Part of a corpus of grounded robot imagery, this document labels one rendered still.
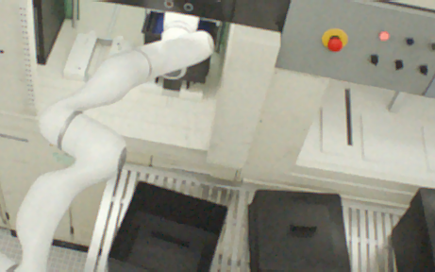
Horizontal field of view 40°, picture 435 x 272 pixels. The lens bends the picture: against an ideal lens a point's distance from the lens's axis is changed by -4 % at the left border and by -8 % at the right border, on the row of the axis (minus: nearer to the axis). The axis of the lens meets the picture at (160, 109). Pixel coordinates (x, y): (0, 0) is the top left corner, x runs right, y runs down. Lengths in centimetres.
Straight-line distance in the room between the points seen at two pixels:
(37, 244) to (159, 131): 77
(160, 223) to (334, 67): 72
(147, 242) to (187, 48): 62
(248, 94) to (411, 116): 83
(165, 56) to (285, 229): 65
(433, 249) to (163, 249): 79
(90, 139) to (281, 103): 64
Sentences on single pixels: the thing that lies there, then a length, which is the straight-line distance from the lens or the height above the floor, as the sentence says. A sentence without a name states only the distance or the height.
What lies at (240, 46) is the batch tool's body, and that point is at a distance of 159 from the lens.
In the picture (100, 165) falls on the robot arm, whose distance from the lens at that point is 137.
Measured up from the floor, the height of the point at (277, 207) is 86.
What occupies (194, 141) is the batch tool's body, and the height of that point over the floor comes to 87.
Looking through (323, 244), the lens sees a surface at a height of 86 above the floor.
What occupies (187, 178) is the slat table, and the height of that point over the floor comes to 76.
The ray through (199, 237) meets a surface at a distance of 193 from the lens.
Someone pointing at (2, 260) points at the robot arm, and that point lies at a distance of 143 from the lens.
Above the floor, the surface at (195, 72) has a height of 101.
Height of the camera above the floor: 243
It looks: 49 degrees down
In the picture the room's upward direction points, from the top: 7 degrees clockwise
